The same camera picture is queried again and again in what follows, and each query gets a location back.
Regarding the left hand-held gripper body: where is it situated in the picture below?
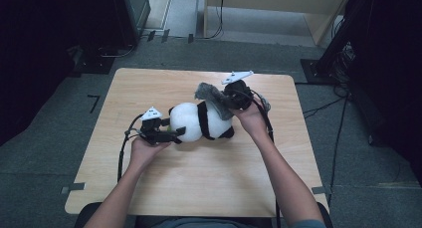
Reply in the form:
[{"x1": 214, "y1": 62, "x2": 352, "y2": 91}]
[{"x1": 136, "y1": 106, "x2": 167, "y2": 146}]

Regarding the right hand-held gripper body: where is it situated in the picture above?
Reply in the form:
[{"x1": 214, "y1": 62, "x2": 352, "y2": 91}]
[{"x1": 221, "y1": 70, "x2": 256, "y2": 112}]

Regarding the grey cloth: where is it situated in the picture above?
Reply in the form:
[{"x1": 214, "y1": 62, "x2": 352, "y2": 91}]
[{"x1": 194, "y1": 82, "x2": 235, "y2": 121}]

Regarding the panda plush toy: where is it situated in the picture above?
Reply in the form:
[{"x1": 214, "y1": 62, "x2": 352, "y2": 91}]
[{"x1": 167, "y1": 100, "x2": 236, "y2": 143}]

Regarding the person's left hand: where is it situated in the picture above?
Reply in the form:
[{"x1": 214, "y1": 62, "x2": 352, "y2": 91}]
[{"x1": 128, "y1": 135, "x2": 172, "y2": 171}]

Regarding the person's right hand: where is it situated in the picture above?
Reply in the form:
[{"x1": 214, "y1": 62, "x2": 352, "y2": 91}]
[{"x1": 230, "y1": 100, "x2": 270, "y2": 141}]

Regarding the person's torso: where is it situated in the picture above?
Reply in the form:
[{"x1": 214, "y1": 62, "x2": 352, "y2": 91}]
[{"x1": 133, "y1": 215, "x2": 277, "y2": 228}]

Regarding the grey floor tape piece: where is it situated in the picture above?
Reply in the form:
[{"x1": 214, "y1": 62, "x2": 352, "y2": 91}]
[
  {"x1": 60, "y1": 182, "x2": 87, "y2": 195},
  {"x1": 311, "y1": 185, "x2": 333, "y2": 196}
]

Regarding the black metal stand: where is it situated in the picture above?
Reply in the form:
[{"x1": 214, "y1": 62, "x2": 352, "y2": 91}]
[{"x1": 300, "y1": 0, "x2": 367, "y2": 87}]

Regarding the dark cabinet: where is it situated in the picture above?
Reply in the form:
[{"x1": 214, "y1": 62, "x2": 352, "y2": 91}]
[{"x1": 110, "y1": 0, "x2": 152, "y2": 49}]

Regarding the left hand-held gripper cable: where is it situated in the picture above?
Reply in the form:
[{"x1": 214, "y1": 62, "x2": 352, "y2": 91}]
[{"x1": 116, "y1": 113, "x2": 144, "y2": 183}]

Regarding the hand-held gripper cable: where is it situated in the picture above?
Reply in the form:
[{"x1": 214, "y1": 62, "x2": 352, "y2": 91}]
[
  {"x1": 249, "y1": 89, "x2": 282, "y2": 228},
  {"x1": 116, "y1": 113, "x2": 144, "y2": 183}
]

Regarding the right hand-held gripper cable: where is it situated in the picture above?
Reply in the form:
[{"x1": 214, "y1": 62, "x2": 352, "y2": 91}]
[{"x1": 249, "y1": 89, "x2": 282, "y2": 228}]

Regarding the black floor cable loop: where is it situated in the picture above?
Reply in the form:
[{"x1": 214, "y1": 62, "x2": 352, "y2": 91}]
[{"x1": 96, "y1": 43, "x2": 137, "y2": 59}]

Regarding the black hanging cable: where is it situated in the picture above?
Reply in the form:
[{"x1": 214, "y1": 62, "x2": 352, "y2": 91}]
[{"x1": 198, "y1": 0, "x2": 226, "y2": 41}]

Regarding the short black floor cable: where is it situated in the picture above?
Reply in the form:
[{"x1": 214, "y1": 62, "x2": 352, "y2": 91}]
[{"x1": 302, "y1": 96, "x2": 346, "y2": 120}]

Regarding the long black floor cable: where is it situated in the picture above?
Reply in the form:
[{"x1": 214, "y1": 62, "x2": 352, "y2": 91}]
[{"x1": 327, "y1": 98, "x2": 350, "y2": 207}]

